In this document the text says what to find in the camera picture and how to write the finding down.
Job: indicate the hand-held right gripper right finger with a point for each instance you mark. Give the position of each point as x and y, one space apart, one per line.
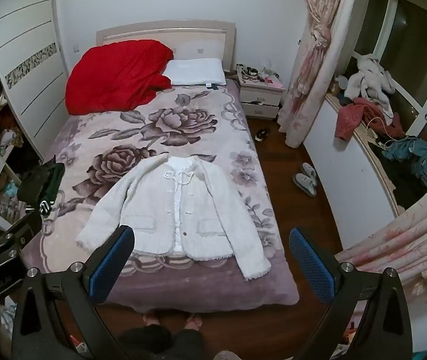
312 270

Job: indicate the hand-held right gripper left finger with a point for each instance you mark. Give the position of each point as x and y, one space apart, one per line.
111 264

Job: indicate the white fuzzy cardigan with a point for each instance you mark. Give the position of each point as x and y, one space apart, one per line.
153 198

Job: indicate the dark green folded clothes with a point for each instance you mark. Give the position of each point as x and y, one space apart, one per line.
42 182

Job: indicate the grey slipper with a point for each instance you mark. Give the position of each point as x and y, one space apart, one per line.
311 170
304 185

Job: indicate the person's legs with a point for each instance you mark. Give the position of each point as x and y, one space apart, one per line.
161 341

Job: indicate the loose pink floral curtain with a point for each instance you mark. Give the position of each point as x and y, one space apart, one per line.
408 240

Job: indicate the dark shoe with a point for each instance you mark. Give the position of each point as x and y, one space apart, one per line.
262 135

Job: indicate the teal garment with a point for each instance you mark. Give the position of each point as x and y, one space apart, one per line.
416 157

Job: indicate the pink red garment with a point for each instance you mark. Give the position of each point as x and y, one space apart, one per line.
352 118

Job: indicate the floral plush blanket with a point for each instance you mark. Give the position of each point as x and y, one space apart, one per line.
206 127

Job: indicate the white sliding-door wardrobe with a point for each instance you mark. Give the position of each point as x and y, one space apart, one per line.
29 56

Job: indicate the white nightstand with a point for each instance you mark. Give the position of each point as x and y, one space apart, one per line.
260 99

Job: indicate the red quilt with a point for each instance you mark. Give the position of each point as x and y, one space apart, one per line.
116 75

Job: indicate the white fluffy garment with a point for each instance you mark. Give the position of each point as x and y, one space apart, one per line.
371 78

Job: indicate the clutter of small toiletries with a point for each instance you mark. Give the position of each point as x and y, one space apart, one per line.
254 73

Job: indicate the white pillow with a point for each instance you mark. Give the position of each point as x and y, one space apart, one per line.
194 71

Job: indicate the tied pink floral curtain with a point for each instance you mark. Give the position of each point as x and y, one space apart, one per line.
316 56

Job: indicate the beige bed headboard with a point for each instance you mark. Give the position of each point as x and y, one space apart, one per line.
198 33

